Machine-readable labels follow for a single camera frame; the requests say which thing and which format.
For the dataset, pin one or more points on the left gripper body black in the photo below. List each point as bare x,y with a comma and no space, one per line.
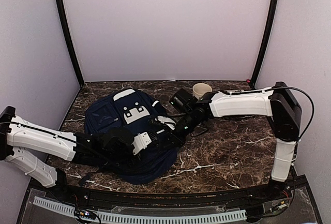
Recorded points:
141,156

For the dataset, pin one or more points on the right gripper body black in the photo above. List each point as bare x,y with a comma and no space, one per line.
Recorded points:
192,122

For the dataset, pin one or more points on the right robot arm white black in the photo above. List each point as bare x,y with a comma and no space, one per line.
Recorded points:
277,103

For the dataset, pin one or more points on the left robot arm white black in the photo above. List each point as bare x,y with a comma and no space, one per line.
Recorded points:
19,138

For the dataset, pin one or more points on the cream floral ceramic mug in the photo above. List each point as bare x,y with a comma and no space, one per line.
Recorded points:
199,89

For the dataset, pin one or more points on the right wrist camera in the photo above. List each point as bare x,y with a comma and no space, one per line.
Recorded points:
159,123

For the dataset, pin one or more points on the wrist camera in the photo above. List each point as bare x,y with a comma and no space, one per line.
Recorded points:
142,141
159,123

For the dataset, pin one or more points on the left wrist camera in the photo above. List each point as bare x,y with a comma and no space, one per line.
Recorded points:
142,141

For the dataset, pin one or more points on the white slotted cable duct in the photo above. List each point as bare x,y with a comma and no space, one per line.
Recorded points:
136,215

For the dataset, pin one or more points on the black front rail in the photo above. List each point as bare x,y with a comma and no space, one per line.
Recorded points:
93,195

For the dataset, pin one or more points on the right black frame post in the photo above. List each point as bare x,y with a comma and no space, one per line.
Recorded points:
264,42

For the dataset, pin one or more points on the black frame post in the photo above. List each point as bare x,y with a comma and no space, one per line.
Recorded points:
264,42
68,40

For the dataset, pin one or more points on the left black frame post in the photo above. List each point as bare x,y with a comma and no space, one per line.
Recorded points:
68,40

